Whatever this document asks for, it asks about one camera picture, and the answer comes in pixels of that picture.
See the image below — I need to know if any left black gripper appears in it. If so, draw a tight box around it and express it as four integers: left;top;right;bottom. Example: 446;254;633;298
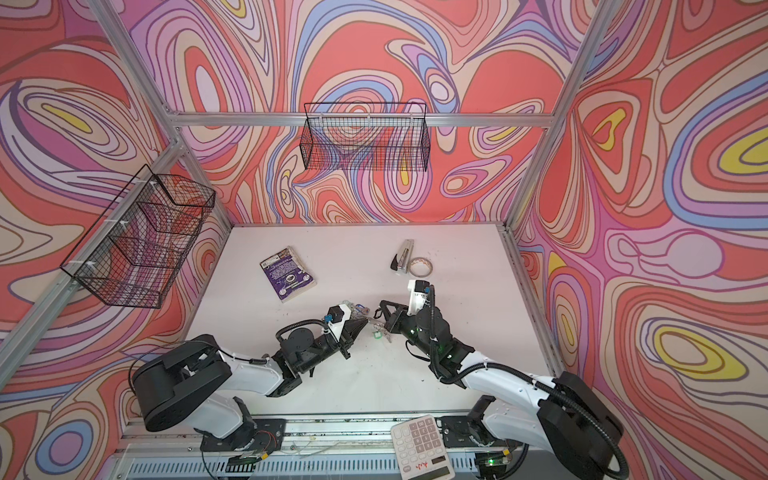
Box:
297;321;369;378

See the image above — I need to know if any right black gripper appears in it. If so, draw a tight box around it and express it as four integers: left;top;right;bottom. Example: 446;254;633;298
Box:
381;300;438;360

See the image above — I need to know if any large keyring with coloured keys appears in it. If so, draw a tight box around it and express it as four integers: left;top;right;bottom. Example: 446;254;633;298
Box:
343;300;392;343

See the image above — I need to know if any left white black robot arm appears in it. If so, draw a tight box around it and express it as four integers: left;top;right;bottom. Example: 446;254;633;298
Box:
130;306;368;439

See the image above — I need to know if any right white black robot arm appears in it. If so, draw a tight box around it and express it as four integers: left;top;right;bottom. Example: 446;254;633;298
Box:
375;300;630;479

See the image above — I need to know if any clear tape roll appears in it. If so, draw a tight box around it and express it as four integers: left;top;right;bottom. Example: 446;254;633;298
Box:
408;257;434;279

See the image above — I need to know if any silver black stapler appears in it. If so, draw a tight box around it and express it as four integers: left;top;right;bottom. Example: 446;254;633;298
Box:
390;239;414;274

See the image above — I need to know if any white pink calculator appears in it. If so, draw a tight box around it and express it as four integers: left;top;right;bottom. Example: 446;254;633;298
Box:
390;415;455;480

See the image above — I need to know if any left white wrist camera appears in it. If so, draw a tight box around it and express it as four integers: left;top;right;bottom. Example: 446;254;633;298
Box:
323;303;352;339

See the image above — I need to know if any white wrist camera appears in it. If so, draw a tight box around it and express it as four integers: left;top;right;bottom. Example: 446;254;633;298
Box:
407;279;433;316
323;303;352;339

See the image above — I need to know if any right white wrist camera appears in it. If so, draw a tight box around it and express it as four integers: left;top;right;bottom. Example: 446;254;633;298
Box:
407;279;433;316

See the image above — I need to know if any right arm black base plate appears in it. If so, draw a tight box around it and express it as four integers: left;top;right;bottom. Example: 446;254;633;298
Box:
436;415;522;450

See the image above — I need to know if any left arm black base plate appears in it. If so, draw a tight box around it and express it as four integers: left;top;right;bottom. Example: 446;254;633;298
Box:
200;418;287;453

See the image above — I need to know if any black wire basket on back wall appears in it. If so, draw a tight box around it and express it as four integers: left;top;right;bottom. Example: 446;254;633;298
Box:
299;100;431;172

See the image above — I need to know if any black wire basket on wall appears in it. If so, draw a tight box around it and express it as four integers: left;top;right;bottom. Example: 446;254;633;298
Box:
60;165;216;309
299;100;431;172

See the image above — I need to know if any black wire basket on left wall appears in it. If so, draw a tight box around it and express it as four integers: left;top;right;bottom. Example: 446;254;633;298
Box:
60;165;216;309

